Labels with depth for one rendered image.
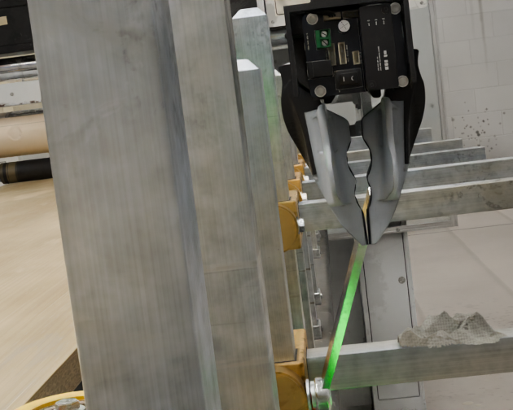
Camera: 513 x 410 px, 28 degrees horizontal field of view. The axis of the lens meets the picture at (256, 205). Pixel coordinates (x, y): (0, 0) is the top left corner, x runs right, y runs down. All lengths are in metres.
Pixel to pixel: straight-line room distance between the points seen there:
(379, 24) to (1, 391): 0.36
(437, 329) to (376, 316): 2.31
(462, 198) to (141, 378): 0.82
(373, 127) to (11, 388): 0.31
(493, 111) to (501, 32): 0.72
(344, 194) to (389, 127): 0.05
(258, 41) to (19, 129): 2.24
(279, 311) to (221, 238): 0.27
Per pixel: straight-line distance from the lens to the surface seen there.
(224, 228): 0.54
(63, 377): 0.78
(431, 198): 1.09
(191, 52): 0.54
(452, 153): 1.59
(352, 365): 0.86
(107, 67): 0.29
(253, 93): 0.79
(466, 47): 9.62
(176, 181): 0.29
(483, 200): 1.10
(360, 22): 0.59
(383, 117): 0.64
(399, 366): 0.86
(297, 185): 1.28
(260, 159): 0.79
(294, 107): 0.65
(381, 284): 3.16
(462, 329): 0.86
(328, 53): 0.60
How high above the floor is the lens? 1.08
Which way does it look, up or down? 6 degrees down
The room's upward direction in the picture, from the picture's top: 7 degrees counter-clockwise
